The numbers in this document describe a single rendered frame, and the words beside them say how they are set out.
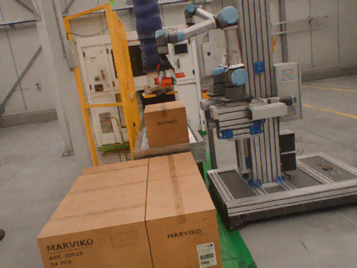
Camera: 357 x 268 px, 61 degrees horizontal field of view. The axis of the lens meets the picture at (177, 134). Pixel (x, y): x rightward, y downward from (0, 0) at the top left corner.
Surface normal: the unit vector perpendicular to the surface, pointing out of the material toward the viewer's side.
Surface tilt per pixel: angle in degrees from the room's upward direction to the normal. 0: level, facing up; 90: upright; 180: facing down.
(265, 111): 90
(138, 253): 90
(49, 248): 90
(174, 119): 90
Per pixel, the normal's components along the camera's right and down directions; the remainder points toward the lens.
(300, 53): 0.09, 0.21
